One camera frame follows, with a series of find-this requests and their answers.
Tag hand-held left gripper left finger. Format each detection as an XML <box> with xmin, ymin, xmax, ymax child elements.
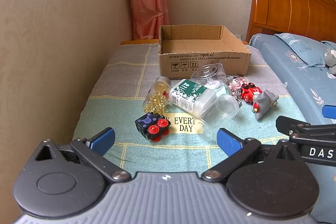
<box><xmin>34</xmin><ymin>127</ymin><xmax>132</xmax><ymax>184</ymax></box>

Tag grey rubber animal toy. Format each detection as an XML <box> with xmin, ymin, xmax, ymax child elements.
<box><xmin>251</xmin><ymin>90</ymin><xmax>279</xmax><ymax>122</ymax></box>

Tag white bottle green label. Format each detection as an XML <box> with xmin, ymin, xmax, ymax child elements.
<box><xmin>169</xmin><ymin>79</ymin><xmax>217</xmax><ymax>118</ymax></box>

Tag brown cardboard box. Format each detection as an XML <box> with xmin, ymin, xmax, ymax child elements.
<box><xmin>157</xmin><ymin>25</ymin><xmax>252</xmax><ymax>80</ymax></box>

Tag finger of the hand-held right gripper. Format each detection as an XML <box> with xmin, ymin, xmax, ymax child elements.
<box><xmin>322</xmin><ymin>105</ymin><xmax>336</xmax><ymax>117</ymax></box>
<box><xmin>276</xmin><ymin>116</ymin><xmax>336</xmax><ymax>161</ymax></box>

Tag yellow capsule bottle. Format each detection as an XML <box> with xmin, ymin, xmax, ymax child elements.
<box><xmin>143</xmin><ymin>76</ymin><xmax>172</xmax><ymax>114</ymax></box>

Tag checked teal grey blanket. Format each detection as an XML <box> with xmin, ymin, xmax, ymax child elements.
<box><xmin>73</xmin><ymin>43</ymin><xmax>307</xmax><ymax>174</ymax></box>

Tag small clear plastic jar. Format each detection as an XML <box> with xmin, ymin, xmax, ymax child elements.
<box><xmin>196</xmin><ymin>118</ymin><xmax>219</xmax><ymax>142</ymax></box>
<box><xmin>215</xmin><ymin>94</ymin><xmax>240</xmax><ymax>119</ymax></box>

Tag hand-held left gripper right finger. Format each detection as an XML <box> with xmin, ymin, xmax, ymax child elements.
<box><xmin>201</xmin><ymin>128</ymin><xmax>302</xmax><ymax>184</ymax></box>

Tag clear plastic dome cup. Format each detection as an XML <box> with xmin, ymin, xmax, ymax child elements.
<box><xmin>190</xmin><ymin>63</ymin><xmax>227</xmax><ymax>90</ymax></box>

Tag red toy train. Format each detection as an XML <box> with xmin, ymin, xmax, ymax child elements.
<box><xmin>239</xmin><ymin>83</ymin><xmax>263</xmax><ymax>105</ymax></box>

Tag blue floral pillow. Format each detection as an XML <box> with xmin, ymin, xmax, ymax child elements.
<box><xmin>273</xmin><ymin>32</ymin><xmax>336</xmax><ymax>68</ymax></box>

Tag grey plush toy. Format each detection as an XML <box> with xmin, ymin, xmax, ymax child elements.
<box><xmin>323</xmin><ymin>48</ymin><xmax>336</xmax><ymax>75</ymax></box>

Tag blue floral bed sheet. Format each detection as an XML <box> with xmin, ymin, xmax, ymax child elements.
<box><xmin>248</xmin><ymin>34</ymin><xmax>336</xmax><ymax>223</ymax></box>

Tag black cube toy red buttons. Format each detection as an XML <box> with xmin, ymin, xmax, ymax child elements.
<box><xmin>135</xmin><ymin>113</ymin><xmax>171</xmax><ymax>142</ymax></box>

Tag teal clear capsule shell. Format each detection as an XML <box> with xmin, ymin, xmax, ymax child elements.
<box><xmin>215</xmin><ymin>82</ymin><xmax>233</xmax><ymax>97</ymax></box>

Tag pink clear keychain toy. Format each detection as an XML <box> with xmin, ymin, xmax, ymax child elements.
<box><xmin>228</xmin><ymin>76</ymin><xmax>248</xmax><ymax>106</ymax></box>

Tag wooden headboard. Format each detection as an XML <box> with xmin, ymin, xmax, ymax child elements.
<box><xmin>245</xmin><ymin>0</ymin><xmax>336</xmax><ymax>43</ymax></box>

